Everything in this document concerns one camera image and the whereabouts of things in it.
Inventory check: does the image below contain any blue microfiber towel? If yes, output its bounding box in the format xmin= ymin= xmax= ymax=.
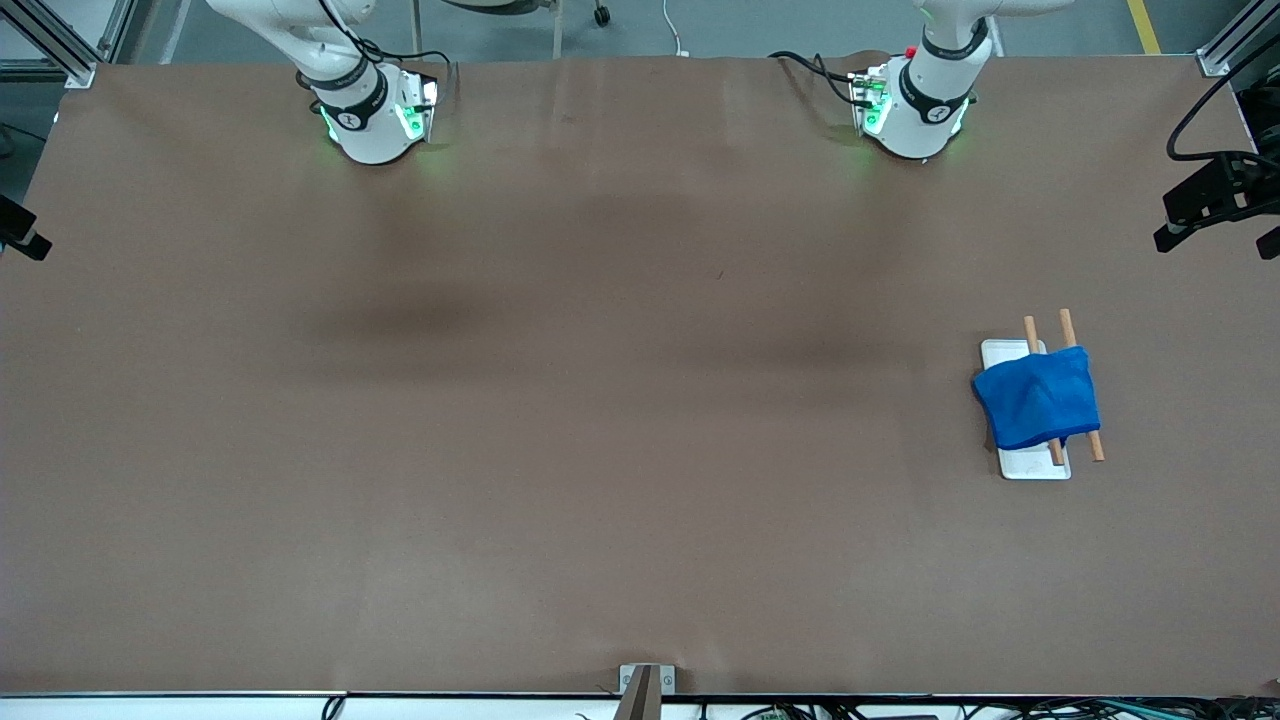
xmin=972 ymin=346 xmax=1103 ymax=453

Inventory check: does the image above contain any white rack with wooden rods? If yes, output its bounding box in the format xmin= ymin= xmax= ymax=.
xmin=980 ymin=308 xmax=1106 ymax=482

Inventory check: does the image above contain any office chair base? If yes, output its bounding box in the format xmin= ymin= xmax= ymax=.
xmin=410 ymin=0 xmax=613 ymax=59

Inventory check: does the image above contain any aluminium frame post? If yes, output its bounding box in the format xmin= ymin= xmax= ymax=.
xmin=1195 ymin=0 xmax=1280 ymax=79
xmin=0 ymin=0 xmax=133 ymax=89

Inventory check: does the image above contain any black left arm base cable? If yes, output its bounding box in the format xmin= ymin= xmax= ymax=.
xmin=768 ymin=50 xmax=873 ymax=107

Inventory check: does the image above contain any black arm base cable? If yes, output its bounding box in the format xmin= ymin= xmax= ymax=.
xmin=375 ymin=49 xmax=459 ymax=101
xmin=768 ymin=50 xmax=873 ymax=107

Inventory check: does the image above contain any black right arm base cable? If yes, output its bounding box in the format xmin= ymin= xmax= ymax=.
xmin=375 ymin=49 xmax=459 ymax=101

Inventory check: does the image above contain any tangled black cable bundle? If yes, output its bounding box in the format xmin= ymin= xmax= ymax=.
xmin=700 ymin=697 xmax=1280 ymax=720

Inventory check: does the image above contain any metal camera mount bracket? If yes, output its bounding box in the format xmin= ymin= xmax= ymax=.
xmin=618 ymin=663 xmax=677 ymax=720

